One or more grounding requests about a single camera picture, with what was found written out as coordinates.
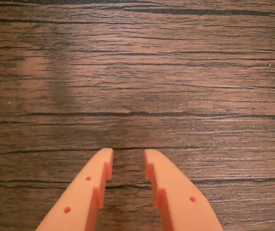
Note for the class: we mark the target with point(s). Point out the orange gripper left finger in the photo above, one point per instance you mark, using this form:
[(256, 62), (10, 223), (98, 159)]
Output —
[(79, 197)]

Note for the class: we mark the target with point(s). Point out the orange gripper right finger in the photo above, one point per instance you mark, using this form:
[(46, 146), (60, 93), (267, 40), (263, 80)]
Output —
[(178, 202)]

